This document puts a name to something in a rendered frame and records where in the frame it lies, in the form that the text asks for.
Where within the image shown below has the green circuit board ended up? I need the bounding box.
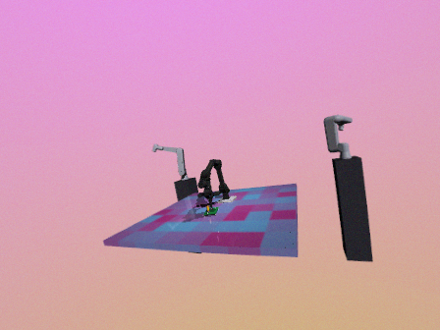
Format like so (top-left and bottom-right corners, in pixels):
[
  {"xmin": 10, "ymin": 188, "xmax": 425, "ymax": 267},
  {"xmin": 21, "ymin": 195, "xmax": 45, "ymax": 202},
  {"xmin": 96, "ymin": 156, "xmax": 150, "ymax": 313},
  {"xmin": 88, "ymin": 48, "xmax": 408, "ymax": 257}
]
[{"xmin": 203, "ymin": 204, "xmax": 219, "ymax": 216}]

